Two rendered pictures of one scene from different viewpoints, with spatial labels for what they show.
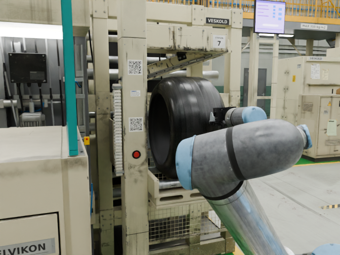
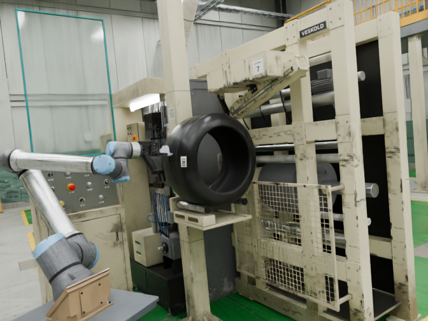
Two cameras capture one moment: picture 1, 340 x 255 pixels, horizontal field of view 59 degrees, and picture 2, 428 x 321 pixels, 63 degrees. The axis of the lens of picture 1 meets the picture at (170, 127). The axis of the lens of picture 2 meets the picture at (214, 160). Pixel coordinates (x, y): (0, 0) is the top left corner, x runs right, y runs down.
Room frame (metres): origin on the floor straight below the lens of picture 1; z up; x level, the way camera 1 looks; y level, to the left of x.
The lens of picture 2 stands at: (1.15, -2.22, 1.29)
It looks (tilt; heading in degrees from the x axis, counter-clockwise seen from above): 3 degrees down; 75
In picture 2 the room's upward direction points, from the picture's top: 5 degrees counter-clockwise
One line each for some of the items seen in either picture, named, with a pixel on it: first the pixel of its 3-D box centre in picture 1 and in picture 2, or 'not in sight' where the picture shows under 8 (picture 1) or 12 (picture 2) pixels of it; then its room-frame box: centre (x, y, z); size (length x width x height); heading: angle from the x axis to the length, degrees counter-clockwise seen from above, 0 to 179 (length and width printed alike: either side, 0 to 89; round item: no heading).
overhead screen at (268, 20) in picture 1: (269, 17); not in sight; (5.44, -1.74, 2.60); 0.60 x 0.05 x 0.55; 106
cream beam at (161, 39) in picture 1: (178, 41); (248, 74); (2.02, -0.06, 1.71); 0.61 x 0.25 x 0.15; 110
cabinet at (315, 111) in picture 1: (326, 126); not in sight; (5.76, -3.05, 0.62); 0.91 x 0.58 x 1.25; 106
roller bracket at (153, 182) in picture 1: (146, 177); (196, 200); (1.63, 0.13, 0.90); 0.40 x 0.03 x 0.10; 20
